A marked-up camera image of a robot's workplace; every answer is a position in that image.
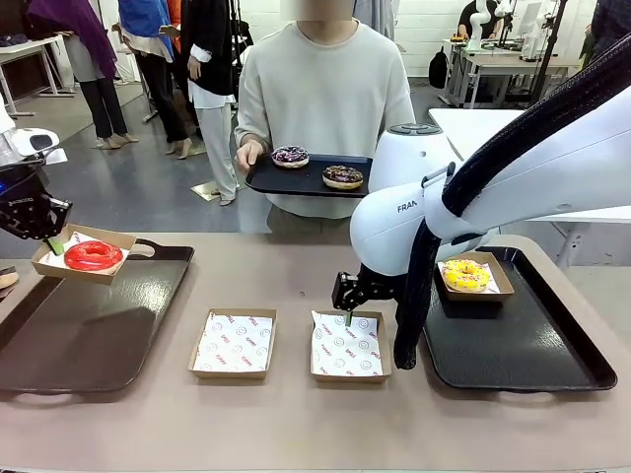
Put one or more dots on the large white table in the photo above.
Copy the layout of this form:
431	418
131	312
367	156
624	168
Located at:
473	128

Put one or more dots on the purple sprinkled donut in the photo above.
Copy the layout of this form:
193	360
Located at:
283	156

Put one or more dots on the person's right hand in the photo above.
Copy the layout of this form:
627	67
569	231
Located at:
249	155

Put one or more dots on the white desk with metal legs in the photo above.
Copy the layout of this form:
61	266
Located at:
24	49

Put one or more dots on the small black serving tray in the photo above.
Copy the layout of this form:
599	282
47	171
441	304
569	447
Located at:
296	180

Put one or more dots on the person in beige sweater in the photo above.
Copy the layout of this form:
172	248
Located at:
320	88

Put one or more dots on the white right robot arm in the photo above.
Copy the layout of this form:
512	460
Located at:
542	187

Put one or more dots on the bystander in black jacket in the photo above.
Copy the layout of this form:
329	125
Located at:
207	49

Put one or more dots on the cardboard box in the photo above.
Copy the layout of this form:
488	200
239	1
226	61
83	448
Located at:
185	106

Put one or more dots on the grey equipment workbench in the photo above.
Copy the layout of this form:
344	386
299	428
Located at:
493	64

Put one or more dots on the yellow sprinkled donut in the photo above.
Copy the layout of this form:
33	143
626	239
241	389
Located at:
451	278

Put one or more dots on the bystander in purple top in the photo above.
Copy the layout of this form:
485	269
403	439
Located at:
84	29

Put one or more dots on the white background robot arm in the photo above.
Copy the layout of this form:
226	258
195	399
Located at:
475	24

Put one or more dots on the chocolate sprinkled donut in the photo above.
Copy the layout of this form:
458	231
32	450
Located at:
332	177

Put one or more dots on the tan rounded object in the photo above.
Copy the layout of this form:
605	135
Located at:
7	281

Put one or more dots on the seated person in black shirt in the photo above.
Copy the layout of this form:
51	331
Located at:
466	20

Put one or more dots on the bystander in dark checked shirt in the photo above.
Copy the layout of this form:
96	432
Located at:
611	20

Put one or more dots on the bystander in blue top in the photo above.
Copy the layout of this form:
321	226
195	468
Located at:
158	74

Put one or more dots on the black tripod pole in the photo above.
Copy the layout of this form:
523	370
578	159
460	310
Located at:
547	49

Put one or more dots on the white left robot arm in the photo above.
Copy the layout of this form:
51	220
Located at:
24	140

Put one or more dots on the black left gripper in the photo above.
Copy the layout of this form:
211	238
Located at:
29	217

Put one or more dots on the white printed paper liner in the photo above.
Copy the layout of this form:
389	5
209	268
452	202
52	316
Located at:
234	342
47	258
494	288
345	347

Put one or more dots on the red glazed donut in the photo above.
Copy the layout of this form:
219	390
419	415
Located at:
71	256

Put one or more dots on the kraft paper box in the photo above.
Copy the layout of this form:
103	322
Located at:
350	379
74	275
473	296
229	374

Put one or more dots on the black backpack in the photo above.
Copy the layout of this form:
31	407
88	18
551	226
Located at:
438	69

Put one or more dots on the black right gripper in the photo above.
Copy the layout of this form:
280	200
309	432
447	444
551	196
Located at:
347	293

